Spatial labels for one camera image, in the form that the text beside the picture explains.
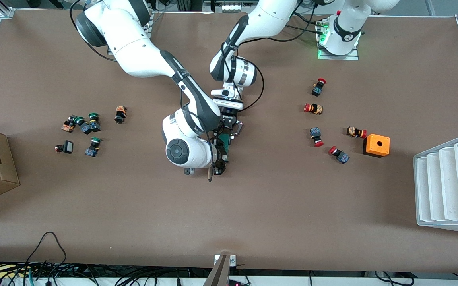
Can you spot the red mushroom button orange block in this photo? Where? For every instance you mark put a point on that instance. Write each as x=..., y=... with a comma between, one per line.
x=354, y=132
x=315, y=109

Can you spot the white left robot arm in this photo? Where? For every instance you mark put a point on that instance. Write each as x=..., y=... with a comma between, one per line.
x=268, y=18

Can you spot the white post bracket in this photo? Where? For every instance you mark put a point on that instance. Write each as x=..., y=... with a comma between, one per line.
x=233, y=260

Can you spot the white stepped plastic tray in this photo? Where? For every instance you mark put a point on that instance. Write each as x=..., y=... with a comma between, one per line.
x=447, y=186

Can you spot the orange button enclosure box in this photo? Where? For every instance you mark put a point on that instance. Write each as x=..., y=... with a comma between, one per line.
x=377, y=145

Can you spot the black device red light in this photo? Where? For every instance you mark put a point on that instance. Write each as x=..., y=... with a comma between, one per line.
x=233, y=283

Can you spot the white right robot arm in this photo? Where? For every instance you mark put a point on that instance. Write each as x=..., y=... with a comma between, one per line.
x=141, y=55

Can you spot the green circuit board module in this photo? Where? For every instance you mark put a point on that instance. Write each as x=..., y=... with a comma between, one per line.
x=224, y=139

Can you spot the brown camera support post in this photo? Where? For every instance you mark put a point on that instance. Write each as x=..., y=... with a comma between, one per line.
x=218, y=274

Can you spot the red mushroom button blue block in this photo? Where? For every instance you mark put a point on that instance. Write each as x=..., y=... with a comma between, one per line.
x=317, y=90
x=342, y=157
x=315, y=133

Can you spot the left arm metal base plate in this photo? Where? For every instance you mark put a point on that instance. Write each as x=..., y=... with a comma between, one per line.
x=338, y=57

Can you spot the black rectangular white-lens button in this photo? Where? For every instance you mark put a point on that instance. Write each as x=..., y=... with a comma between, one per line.
x=68, y=147

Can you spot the green push button yellow band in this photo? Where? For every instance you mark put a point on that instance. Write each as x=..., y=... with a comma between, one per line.
x=95, y=126

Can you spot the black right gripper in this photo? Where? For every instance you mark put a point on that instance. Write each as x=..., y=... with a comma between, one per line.
x=219, y=153

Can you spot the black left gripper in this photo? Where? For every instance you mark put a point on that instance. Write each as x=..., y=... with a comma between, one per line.
x=229, y=119

